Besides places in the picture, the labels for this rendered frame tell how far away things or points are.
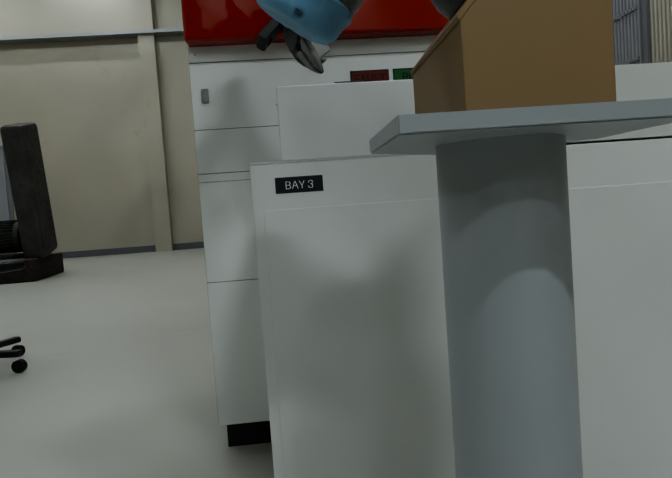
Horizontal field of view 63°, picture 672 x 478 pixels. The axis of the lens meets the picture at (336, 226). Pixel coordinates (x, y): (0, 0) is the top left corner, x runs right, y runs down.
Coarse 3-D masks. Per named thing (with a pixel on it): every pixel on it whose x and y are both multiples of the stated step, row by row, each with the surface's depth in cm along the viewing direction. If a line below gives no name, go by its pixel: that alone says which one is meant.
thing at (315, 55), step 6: (300, 42) 133; (312, 42) 134; (306, 48) 132; (318, 48) 133; (324, 48) 134; (312, 54) 131; (318, 54) 133; (324, 54) 133; (312, 60) 132; (318, 60) 132; (318, 66) 132
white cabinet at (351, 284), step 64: (256, 192) 103; (320, 192) 104; (384, 192) 105; (576, 192) 108; (640, 192) 109; (320, 256) 104; (384, 256) 105; (576, 256) 108; (640, 256) 109; (320, 320) 105; (384, 320) 106; (576, 320) 109; (640, 320) 110; (320, 384) 106; (384, 384) 106; (448, 384) 107; (640, 384) 111; (320, 448) 106; (384, 448) 107; (448, 448) 108; (640, 448) 111
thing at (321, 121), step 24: (288, 96) 103; (312, 96) 103; (336, 96) 104; (360, 96) 104; (384, 96) 104; (408, 96) 105; (288, 120) 103; (312, 120) 104; (336, 120) 104; (360, 120) 104; (384, 120) 105; (288, 144) 103; (312, 144) 104; (336, 144) 104; (360, 144) 104
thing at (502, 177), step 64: (384, 128) 61; (448, 128) 54; (512, 128) 55; (576, 128) 60; (640, 128) 65; (448, 192) 68; (512, 192) 63; (448, 256) 69; (512, 256) 64; (448, 320) 71; (512, 320) 64; (512, 384) 64; (576, 384) 68; (512, 448) 65; (576, 448) 67
